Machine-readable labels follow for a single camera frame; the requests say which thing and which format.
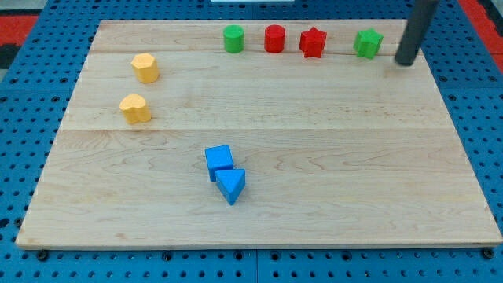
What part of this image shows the wooden board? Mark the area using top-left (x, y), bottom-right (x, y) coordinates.
top-left (16, 20), bottom-right (502, 251)

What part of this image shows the red star block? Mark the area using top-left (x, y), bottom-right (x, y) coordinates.
top-left (299, 27), bottom-right (327, 58)

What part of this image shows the green star block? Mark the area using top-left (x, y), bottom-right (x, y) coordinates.
top-left (353, 28), bottom-right (384, 59)

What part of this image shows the blue cube block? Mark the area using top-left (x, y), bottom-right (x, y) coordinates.
top-left (204, 145), bottom-right (234, 182)

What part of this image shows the blue triangle block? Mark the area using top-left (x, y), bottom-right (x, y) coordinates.
top-left (215, 169), bottom-right (246, 205)

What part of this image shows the green cylinder block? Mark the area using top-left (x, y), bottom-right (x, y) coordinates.
top-left (222, 24), bottom-right (244, 53)

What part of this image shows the red cylinder block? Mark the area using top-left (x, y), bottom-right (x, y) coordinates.
top-left (264, 24), bottom-right (286, 53)

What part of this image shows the yellow heart block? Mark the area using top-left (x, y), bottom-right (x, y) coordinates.
top-left (119, 94), bottom-right (152, 124)

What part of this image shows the yellow hexagon block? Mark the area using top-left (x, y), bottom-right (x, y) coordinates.
top-left (130, 53), bottom-right (160, 83)

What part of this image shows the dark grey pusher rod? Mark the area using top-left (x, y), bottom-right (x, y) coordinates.
top-left (395, 0), bottom-right (440, 67)

